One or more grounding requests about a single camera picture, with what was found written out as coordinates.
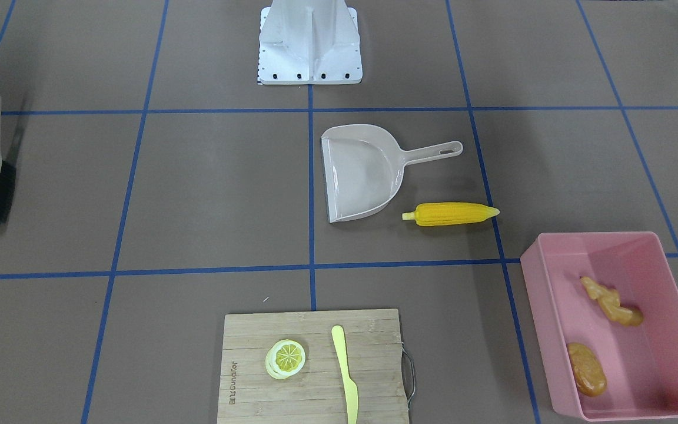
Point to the yellow toy corn cob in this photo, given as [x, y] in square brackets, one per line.
[450, 213]

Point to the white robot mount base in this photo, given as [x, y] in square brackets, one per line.
[309, 42]

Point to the pink plastic bin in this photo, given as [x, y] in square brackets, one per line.
[640, 363]

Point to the yellow lemon slice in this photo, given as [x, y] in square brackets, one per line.
[284, 359]

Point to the brown toy potato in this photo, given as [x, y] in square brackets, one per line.
[589, 376]

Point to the yellow plastic knife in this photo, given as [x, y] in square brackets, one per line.
[351, 393]

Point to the tan toy ginger root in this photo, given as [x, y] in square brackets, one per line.
[608, 299]

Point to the beige plastic dustpan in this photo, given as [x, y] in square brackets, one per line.
[364, 168]

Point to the wooden cutting board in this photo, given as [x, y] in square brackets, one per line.
[315, 394]

